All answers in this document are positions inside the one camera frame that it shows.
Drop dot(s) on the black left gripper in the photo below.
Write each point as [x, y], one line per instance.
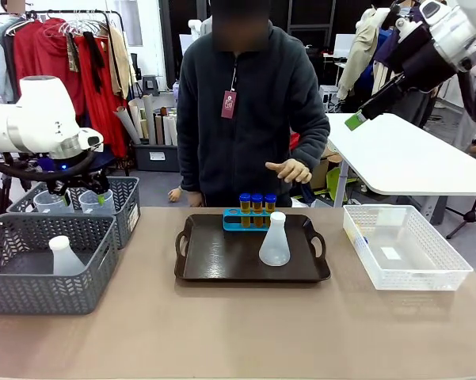
[83, 182]

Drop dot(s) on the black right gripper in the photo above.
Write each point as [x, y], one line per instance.
[423, 59]

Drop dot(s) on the white plastic conical flask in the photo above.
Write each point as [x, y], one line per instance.
[65, 259]
[275, 245]

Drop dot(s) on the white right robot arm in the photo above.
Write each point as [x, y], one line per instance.
[455, 23]

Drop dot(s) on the person's right forearm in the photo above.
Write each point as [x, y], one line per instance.
[190, 170]

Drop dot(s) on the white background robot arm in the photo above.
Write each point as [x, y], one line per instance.
[194, 27]

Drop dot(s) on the person's left forearm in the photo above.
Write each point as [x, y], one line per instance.
[313, 146]

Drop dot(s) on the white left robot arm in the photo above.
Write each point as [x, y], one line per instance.
[35, 115]

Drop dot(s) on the person's left hand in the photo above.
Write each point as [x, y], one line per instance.
[295, 171]

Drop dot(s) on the person's right hand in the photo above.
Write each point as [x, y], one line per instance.
[196, 199]

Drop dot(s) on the clear plastic beaker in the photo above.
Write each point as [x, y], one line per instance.
[49, 204]
[89, 206]

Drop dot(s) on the grey basket holding beakers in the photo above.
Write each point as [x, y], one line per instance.
[124, 198]

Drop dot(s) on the green plastic chair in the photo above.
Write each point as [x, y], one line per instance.
[334, 182]

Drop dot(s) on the white background table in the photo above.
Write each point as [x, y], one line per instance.
[412, 158]

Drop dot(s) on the beige coat mannequin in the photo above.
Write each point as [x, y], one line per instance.
[360, 51]

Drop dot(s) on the large white paper roll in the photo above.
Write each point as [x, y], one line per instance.
[126, 124]

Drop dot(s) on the grey storage bin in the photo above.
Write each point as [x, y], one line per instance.
[158, 156]

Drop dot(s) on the grey cardboard tube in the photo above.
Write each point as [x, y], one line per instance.
[149, 122]

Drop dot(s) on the brown paper roll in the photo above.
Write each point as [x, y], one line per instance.
[158, 128]

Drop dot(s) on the grey basket holding flasks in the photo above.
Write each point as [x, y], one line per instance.
[43, 293]

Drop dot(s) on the person in dark fleece jacket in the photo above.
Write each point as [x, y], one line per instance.
[245, 150]

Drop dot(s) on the maroon hang tag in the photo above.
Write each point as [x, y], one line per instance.
[229, 105]

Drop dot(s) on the grey step stool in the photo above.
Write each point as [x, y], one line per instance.
[150, 85]

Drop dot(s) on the white label sticker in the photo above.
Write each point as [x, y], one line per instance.
[391, 253]

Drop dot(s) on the beige hanging garment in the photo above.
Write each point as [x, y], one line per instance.
[120, 59]

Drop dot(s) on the blue test tube rack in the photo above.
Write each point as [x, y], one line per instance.
[231, 221]

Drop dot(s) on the black floor stand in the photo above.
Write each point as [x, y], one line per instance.
[470, 215]

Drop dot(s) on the dark brown serving tray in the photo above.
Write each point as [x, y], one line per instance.
[222, 257]

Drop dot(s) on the white perforated plastic basket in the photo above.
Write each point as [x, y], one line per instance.
[420, 273]

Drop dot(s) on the black clothes rack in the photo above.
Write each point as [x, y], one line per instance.
[63, 12]

